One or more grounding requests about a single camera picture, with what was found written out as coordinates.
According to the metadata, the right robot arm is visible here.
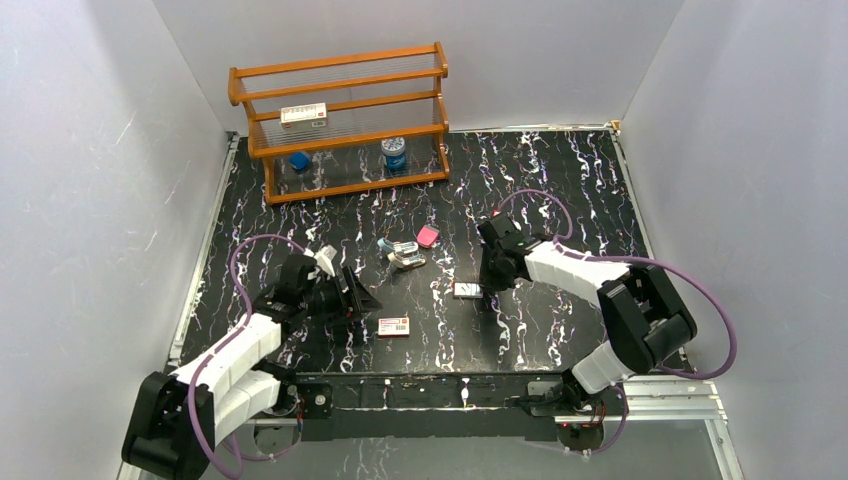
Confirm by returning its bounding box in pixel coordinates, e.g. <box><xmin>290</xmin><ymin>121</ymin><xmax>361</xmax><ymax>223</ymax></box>
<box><xmin>477</xmin><ymin>214</ymin><xmax>697</xmax><ymax>414</ymax></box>

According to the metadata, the small blue box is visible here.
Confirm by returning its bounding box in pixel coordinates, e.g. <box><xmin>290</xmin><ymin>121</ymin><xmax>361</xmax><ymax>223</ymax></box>
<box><xmin>288</xmin><ymin>151</ymin><xmax>312</xmax><ymax>174</ymax></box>

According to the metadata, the grey staple strip box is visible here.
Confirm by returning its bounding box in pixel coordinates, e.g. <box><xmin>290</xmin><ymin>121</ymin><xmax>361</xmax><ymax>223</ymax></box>
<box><xmin>453</xmin><ymin>282</ymin><xmax>483</xmax><ymax>299</ymax></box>

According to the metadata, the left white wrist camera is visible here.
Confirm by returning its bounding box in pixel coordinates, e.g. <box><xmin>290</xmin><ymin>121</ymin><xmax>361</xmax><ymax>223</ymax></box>
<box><xmin>312</xmin><ymin>245</ymin><xmax>337</xmax><ymax>277</ymax></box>

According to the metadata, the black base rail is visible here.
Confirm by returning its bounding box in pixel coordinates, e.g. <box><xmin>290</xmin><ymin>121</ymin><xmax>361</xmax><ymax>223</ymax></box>
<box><xmin>231</xmin><ymin>370</ymin><xmax>637</xmax><ymax>444</ymax></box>

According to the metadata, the light blue stapler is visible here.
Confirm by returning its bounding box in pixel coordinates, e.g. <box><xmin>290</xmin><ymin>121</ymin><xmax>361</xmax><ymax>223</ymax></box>
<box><xmin>377</xmin><ymin>237</ymin><xmax>419</xmax><ymax>257</ymax></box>

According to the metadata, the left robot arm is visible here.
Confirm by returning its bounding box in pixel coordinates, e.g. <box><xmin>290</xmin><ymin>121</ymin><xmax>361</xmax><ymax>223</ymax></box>
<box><xmin>121</xmin><ymin>248</ymin><xmax>382</xmax><ymax>479</ymax></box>

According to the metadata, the pink eraser block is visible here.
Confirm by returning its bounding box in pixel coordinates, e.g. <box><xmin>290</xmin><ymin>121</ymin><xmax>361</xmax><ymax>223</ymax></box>
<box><xmin>416</xmin><ymin>225</ymin><xmax>439</xmax><ymax>249</ymax></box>

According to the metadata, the red white staple box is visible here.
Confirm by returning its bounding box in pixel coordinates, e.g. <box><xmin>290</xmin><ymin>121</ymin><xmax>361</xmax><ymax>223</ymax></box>
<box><xmin>377</xmin><ymin>317</ymin><xmax>411</xmax><ymax>338</ymax></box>

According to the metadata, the white staple box on shelf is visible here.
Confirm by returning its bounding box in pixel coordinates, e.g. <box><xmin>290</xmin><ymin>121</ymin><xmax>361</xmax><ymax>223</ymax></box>
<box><xmin>279</xmin><ymin>102</ymin><xmax>328</xmax><ymax>132</ymax></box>

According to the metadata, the orange wooden shelf rack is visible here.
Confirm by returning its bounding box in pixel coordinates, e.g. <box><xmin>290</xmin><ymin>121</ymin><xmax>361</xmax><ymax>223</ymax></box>
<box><xmin>227</xmin><ymin>41</ymin><xmax>451</xmax><ymax>205</ymax></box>

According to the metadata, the blue round tin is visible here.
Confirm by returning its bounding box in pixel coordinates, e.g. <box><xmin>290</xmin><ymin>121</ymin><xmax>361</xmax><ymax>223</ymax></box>
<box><xmin>380</xmin><ymin>137</ymin><xmax>407</xmax><ymax>171</ymax></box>

